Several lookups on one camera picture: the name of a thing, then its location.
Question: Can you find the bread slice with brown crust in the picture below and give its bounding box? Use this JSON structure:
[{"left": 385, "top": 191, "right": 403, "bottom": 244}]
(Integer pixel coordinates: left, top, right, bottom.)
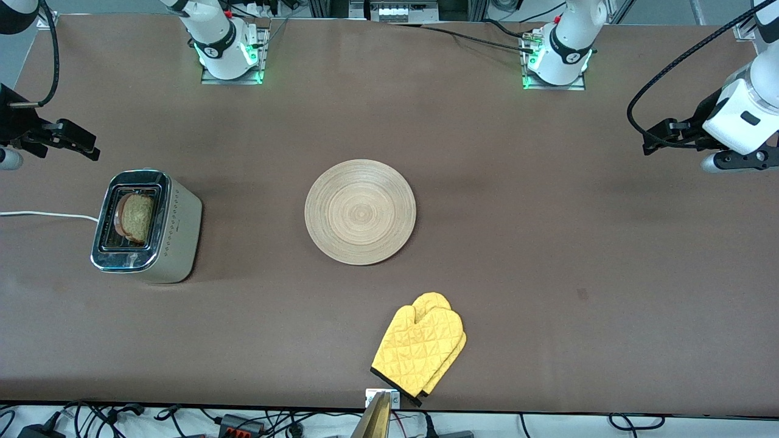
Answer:
[{"left": 116, "top": 192, "right": 156, "bottom": 245}]

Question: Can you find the silver two-slot toaster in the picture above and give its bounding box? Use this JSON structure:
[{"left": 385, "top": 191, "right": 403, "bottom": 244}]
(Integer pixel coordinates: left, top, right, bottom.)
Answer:
[{"left": 90, "top": 169, "right": 203, "bottom": 285}]

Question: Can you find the round light wooden plate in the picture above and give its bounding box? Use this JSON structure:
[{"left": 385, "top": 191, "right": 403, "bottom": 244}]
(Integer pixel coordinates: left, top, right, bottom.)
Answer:
[{"left": 304, "top": 159, "right": 417, "bottom": 266}]

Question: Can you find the black power adapter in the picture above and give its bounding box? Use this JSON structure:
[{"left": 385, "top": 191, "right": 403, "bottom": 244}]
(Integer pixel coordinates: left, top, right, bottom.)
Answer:
[{"left": 17, "top": 423, "right": 66, "bottom": 438}]

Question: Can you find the yellow quilted oven mitt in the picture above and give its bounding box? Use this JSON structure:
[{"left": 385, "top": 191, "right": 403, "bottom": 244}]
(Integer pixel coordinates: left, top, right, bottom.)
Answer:
[
  {"left": 371, "top": 306, "right": 464, "bottom": 397},
  {"left": 411, "top": 292, "right": 468, "bottom": 407}
]

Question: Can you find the white power strip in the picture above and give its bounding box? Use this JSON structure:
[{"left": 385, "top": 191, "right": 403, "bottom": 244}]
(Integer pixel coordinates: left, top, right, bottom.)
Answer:
[{"left": 370, "top": 0, "right": 440, "bottom": 23}]

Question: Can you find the black red connector box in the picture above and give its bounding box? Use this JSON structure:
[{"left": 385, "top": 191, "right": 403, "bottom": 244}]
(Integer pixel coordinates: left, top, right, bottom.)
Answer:
[{"left": 218, "top": 414, "right": 264, "bottom": 436}]

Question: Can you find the gold metal wedge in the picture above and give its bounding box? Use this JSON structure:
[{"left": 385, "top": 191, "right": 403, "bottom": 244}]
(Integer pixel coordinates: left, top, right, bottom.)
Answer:
[{"left": 350, "top": 391, "right": 391, "bottom": 438}]

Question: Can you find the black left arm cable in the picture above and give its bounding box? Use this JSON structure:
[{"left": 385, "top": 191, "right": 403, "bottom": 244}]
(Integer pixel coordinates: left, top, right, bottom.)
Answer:
[{"left": 627, "top": 3, "right": 761, "bottom": 150}]

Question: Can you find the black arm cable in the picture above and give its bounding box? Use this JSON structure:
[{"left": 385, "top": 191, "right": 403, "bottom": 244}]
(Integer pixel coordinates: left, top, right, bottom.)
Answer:
[
  {"left": 627, "top": 3, "right": 761, "bottom": 150},
  {"left": 9, "top": 0, "right": 60, "bottom": 109}
]

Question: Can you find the white toaster power cord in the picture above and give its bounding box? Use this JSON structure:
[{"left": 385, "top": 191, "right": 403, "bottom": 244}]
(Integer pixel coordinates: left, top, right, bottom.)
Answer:
[{"left": 0, "top": 210, "right": 100, "bottom": 223}]

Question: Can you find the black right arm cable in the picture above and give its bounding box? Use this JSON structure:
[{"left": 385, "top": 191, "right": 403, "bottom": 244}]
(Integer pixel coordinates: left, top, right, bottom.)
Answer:
[{"left": 9, "top": 0, "right": 60, "bottom": 109}]

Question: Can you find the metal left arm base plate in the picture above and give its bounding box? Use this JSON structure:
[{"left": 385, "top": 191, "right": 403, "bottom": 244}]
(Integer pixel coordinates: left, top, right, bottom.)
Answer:
[{"left": 522, "top": 30, "right": 586, "bottom": 91}]

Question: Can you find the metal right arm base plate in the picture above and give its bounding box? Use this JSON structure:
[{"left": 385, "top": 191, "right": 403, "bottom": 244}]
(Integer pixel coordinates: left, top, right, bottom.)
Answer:
[{"left": 201, "top": 27, "right": 270, "bottom": 85}]

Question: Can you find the short black table cable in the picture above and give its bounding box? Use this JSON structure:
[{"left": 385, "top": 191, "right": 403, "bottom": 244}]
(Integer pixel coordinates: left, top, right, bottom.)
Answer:
[{"left": 484, "top": 18, "right": 529, "bottom": 39}]

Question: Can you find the long black table cable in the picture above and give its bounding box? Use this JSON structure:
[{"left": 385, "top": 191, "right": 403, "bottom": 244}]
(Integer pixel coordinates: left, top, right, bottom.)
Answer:
[{"left": 389, "top": 21, "right": 539, "bottom": 55}]

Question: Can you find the white table edge bracket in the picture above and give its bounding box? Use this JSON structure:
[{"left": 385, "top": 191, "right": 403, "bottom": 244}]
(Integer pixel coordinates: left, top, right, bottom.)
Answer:
[{"left": 365, "top": 388, "right": 401, "bottom": 409}]

